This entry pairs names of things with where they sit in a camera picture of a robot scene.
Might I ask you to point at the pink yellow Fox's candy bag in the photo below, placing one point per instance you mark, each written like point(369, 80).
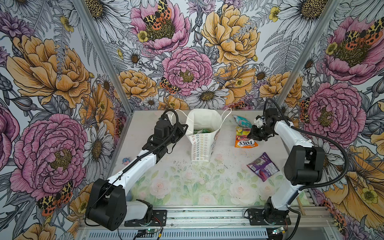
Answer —
point(242, 140)

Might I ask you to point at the wooden mallet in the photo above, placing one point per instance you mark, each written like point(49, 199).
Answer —
point(300, 204)

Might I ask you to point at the dark green snack packet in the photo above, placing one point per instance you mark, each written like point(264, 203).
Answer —
point(202, 131)

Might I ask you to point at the white vented cable duct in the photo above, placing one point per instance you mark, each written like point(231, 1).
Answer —
point(182, 234)

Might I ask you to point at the aluminium frame rail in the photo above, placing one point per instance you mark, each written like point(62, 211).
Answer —
point(193, 217)

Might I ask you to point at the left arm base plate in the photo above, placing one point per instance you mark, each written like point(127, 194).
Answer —
point(155, 218)

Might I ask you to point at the white printed paper bag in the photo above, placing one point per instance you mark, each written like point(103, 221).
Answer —
point(203, 144)

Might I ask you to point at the purple snack packet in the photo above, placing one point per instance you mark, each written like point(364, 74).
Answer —
point(263, 167)

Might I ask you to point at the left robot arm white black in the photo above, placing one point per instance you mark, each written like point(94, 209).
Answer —
point(108, 205)

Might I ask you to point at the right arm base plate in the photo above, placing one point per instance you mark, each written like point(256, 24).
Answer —
point(258, 217)

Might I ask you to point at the teal snack packet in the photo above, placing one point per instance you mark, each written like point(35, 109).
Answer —
point(243, 122)

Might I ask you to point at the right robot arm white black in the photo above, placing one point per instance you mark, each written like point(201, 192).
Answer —
point(303, 167)

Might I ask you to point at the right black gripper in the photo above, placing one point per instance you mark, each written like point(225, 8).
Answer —
point(254, 134)

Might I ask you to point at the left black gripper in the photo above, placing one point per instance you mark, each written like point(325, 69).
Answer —
point(181, 131)

